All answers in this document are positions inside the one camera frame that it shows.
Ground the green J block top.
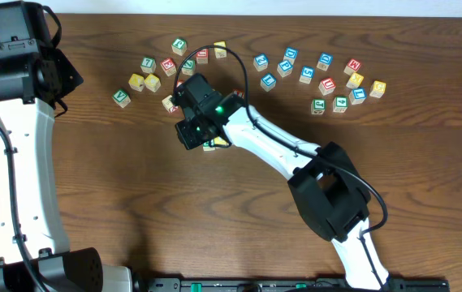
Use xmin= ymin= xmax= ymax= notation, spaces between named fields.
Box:
xmin=171 ymin=38 xmax=188 ymax=56

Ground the yellow block far left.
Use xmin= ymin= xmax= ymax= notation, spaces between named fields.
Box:
xmin=128 ymin=74 xmax=145 ymax=92

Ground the red M block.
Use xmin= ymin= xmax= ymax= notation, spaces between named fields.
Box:
xmin=343 ymin=58 xmax=361 ymax=75

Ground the yellow K block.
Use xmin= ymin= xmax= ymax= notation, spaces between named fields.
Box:
xmin=346 ymin=72 xmax=364 ymax=89

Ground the green 7 block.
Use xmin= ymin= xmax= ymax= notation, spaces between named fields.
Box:
xmin=140 ymin=57 xmax=157 ymax=74

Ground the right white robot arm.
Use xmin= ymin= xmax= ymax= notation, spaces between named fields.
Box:
xmin=172 ymin=74 xmax=389 ymax=290

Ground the blue 2 block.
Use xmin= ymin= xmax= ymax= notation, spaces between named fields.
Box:
xmin=253 ymin=54 xmax=269 ymax=71

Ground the green R block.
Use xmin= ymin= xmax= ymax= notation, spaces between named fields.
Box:
xmin=203 ymin=142 xmax=216 ymax=152

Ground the red I block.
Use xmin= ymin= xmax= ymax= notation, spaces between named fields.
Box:
xmin=233 ymin=89 xmax=244 ymax=98

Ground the blue L block left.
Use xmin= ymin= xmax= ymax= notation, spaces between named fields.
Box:
xmin=260 ymin=73 xmax=277 ymax=92

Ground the yellow block top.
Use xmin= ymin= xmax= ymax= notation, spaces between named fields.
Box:
xmin=214 ymin=41 xmax=227 ymax=58

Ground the yellow block beside left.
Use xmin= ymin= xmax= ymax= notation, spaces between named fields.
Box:
xmin=145 ymin=74 xmax=162 ymax=92

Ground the red U block right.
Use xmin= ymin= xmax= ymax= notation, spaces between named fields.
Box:
xmin=318 ymin=78 xmax=336 ymax=96

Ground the green j block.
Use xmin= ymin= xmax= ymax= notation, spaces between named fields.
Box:
xmin=171 ymin=38 xmax=188 ymax=56
xmin=311 ymin=99 xmax=326 ymax=115

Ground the blue D block upper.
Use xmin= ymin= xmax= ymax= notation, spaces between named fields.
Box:
xmin=283 ymin=47 xmax=299 ymax=64

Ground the tilted red wooden block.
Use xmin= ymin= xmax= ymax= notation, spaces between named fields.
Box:
xmin=162 ymin=95 xmax=178 ymax=113

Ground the green 4 block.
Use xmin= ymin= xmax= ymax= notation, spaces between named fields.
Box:
xmin=333 ymin=96 xmax=348 ymax=113

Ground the red E block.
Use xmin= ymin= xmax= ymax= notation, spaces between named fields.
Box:
xmin=160 ymin=58 xmax=177 ymax=76

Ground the green N block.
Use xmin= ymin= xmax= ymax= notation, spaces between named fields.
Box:
xmin=181 ymin=59 xmax=196 ymax=75

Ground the blue d block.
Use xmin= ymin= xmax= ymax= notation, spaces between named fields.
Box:
xmin=317 ymin=53 xmax=333 ymax=71
xmin=283 ymin=47 xmax=299 ymax=64

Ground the blue L block right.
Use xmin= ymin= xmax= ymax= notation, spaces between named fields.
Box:
xmin=348 ymin=88 xmax=367 ymax=105

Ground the blue P block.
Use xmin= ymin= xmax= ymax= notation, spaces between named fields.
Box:
xmin=277 ymin=60 xmax=293 ymax=78

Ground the red U block top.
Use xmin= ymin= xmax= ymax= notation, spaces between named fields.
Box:
xmin=196 ymin=49 xmax=209 ymax=64

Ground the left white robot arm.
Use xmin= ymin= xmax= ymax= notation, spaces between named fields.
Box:
xmin=0 ymin=1 xmax=139 ymax=291

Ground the green J block right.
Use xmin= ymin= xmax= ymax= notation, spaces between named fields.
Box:
xmin=311 ymin=99 xmax=326 ymax=115

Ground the blue l block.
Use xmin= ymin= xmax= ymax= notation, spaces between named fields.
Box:
xmin=348 ymin=88 xmax=367 ymax=105
xmin=260 ymin=73 xmax=277 ymax=92

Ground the green V block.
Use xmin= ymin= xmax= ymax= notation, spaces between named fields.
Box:
xmin=112 ymin=89 xmax=131 ymax=108

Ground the blue D block right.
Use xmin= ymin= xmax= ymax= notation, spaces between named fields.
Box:
xmin=317 ymin=53 xmax=333 ymax=71

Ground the blue 5 block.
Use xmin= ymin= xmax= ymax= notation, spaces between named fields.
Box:
xmin=299 ymin=66 xmax=315 ymax=84

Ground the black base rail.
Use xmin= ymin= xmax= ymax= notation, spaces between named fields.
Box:
xmin=145 ymin=278 xmax=451 ymax=292

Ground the yellow G block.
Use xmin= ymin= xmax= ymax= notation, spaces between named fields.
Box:
xmin=369 ymin=80 xmax=386 ymax=98

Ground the red u block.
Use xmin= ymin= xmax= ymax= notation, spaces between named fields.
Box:
xmin=318 ymin=78 xmax=336 ymax=96
xmin=196 ymin=49 xmax=209 ymax=64

